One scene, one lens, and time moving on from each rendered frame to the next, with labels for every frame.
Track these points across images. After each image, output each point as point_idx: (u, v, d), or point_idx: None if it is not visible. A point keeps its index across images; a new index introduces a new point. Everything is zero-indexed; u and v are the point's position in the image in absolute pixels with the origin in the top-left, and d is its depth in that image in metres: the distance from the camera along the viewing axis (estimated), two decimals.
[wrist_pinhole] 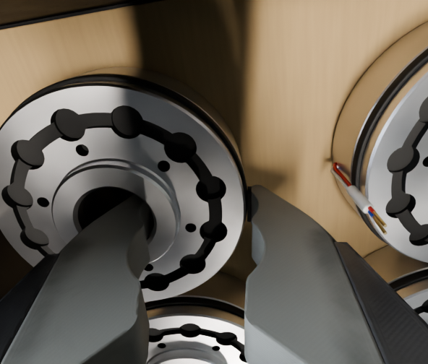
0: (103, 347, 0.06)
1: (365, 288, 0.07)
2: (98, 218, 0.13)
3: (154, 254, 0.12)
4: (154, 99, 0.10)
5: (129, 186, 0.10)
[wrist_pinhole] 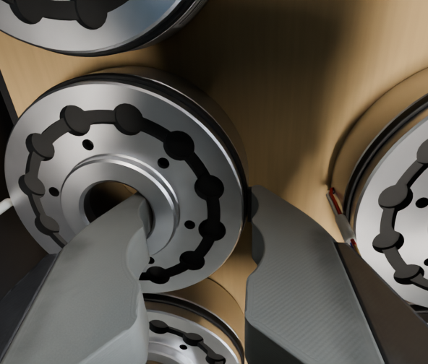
0: (103, 347, 0.06)
1: (365, 288, 0.07)
2: (105, 209, 0.13)
3: (153, 248, 0.12)
4: (153, 97, 0.10)
5: (129, 181, 0.11)
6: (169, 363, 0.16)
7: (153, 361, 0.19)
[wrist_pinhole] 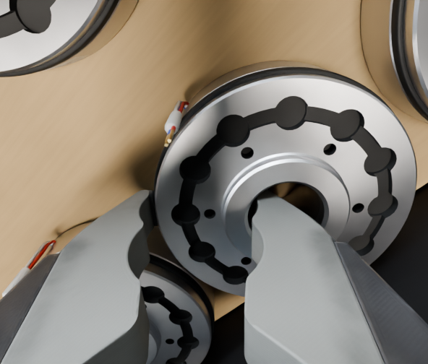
0: (103, 347, 0.06)
1: (365, 288, 0.07)
2: None
3: None
4: None
5: None
6: None
7: None
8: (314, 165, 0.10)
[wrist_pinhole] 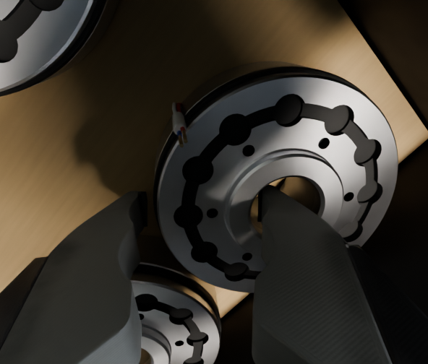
0: (95, 347, 0.06)
1: (376, 292, 0.07)
2: None
3: None
4: None
5: None
6: None
7: None
8: (311, 158, 0.11)
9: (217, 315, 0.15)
